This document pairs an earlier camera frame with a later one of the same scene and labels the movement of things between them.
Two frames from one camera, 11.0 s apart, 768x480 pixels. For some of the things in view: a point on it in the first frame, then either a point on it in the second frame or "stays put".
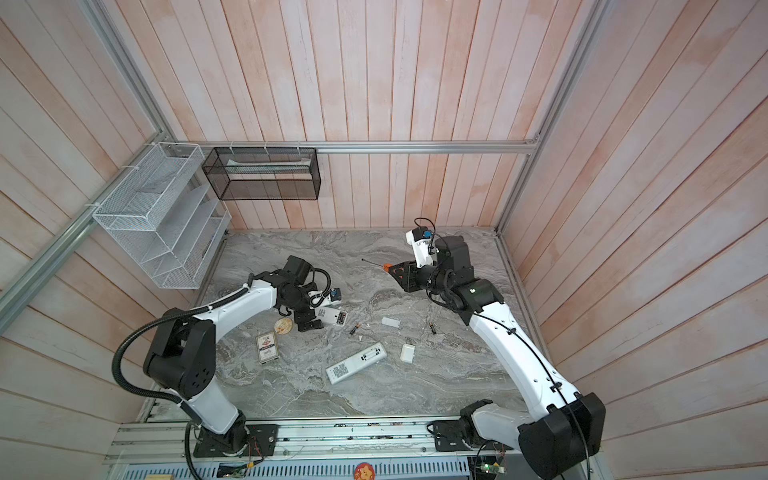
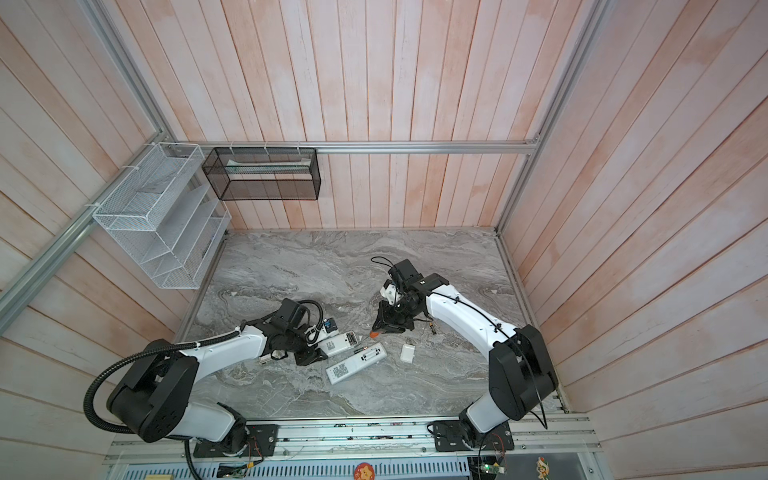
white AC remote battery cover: x=407 y=353 stays put
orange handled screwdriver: x=386 y=266 → x=372 y=335
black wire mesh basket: x=264 y=173 stays put
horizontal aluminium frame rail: x=178 y=148 stays put
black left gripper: x=301 y=319 → x=310 y=356
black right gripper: x=410 y=271 → x=385 y=318
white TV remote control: x=356 y=363 stays put
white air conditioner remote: x=331 y=315 → x=339 y=343
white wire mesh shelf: x=166 y=216 stays put
